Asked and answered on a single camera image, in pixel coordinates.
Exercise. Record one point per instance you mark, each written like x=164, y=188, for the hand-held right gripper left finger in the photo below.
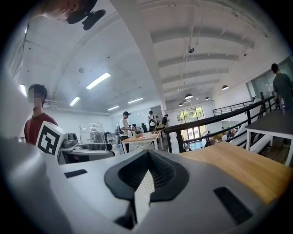
x=91, y=196

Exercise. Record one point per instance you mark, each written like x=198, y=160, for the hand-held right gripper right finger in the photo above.
x=206, y=205

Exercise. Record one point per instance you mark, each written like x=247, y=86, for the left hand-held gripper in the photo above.
x=49, y=139

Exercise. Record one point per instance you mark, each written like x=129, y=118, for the clear plastic cup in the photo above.
x=91, y=128

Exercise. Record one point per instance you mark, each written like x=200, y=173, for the blue label water bottle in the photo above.
x=118, y=150

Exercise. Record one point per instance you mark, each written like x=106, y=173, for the ceiling strip light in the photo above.
x=98, y=80
x=113, y=108
x=74, y=101
x=135, y=100
x=23, y=90

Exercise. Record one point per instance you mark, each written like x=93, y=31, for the wooden table with white legs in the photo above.
x=240, y=169

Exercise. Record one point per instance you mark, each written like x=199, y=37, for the long wooden table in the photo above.
x=146, y=137

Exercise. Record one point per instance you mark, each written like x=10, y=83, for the round smoke detector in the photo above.
x=81, y=70

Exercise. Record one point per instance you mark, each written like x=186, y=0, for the black metal railing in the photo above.
x=206, y=121

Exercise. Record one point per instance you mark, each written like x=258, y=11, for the large window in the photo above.
x=190, y=114

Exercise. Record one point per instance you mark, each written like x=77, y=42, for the dark table with white legs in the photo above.
x=270, y=123

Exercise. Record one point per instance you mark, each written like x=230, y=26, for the small plastic bottle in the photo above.
x=283, y=106

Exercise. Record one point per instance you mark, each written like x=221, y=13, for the person's head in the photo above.
x=59, y=6

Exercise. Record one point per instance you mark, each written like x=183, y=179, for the ceiling security camera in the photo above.
x=191, y=50

